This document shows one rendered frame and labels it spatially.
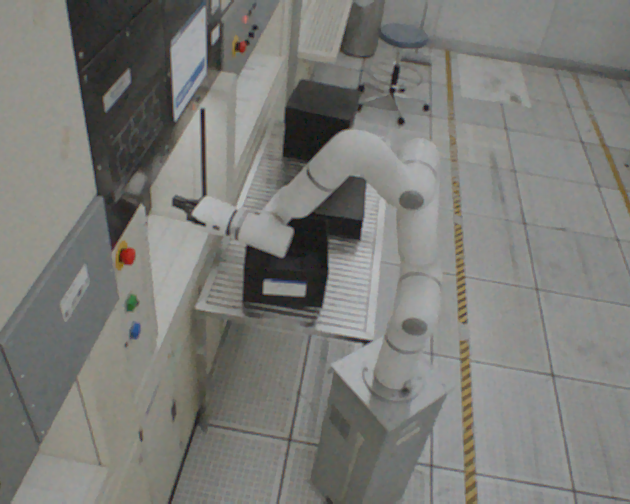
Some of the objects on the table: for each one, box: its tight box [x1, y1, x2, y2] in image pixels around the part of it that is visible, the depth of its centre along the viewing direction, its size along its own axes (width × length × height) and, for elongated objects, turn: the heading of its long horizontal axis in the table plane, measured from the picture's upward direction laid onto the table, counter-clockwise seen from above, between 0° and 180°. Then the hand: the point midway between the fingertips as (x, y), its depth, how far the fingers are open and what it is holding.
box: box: [283, 79, 360, 162], centre depth 271 cm, size 29×29×25 cm
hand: (179, 202), depth 162 cm, fingers closed
